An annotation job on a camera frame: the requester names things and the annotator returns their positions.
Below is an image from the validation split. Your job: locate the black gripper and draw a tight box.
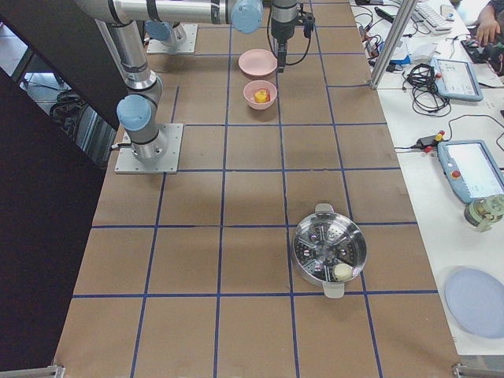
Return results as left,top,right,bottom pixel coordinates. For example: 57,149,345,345
270,0,298,73

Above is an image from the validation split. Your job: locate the pink bowl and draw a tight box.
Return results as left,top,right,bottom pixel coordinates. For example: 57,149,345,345
243,80,277,110

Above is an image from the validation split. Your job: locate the red yellow apple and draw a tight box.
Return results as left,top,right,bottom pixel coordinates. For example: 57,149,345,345
254,88,270,104

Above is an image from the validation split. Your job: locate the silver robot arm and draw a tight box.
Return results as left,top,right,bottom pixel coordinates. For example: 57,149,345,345
76,1,305,164
145,20,187,47

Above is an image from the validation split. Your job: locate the pink plate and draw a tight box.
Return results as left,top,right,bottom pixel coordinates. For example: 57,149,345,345
238,49,277,77

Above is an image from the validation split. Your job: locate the light blue plate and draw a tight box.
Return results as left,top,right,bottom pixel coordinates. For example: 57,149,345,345
444,268,503,339

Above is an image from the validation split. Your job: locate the person hand at desk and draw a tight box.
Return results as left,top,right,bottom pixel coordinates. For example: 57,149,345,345
476,15,501,46

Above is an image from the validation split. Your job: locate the white keyboard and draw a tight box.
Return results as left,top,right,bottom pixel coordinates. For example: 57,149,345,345
412,2,453,35

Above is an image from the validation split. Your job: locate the far teach pendant tablet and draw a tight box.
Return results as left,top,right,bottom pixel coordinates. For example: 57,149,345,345
430,57,484,102

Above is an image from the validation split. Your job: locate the teach pendant tablet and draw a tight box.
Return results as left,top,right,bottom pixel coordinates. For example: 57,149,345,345
437,139,503,204
430,57,484,102

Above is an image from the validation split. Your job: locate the black power adapter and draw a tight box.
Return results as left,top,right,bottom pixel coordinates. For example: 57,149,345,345
410,133,443,152

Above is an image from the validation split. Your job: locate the steel steamer pot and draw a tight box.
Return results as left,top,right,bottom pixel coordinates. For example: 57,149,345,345
291,203,367,298

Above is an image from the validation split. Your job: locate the near teach pendant tablet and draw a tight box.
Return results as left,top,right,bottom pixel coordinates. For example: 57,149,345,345
437,139,503,204

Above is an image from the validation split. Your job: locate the white bun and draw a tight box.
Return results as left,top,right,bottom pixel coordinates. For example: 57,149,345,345
333,263,353,282

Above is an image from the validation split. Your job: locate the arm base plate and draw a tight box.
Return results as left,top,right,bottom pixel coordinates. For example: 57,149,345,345
146,24,198,55
114,124,183,174

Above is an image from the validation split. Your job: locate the aluminium frame post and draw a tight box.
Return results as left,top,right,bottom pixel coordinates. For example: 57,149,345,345
369,0,417,89

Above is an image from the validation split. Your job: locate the black cable bundle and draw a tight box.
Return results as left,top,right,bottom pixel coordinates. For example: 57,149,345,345
402,62,452,116

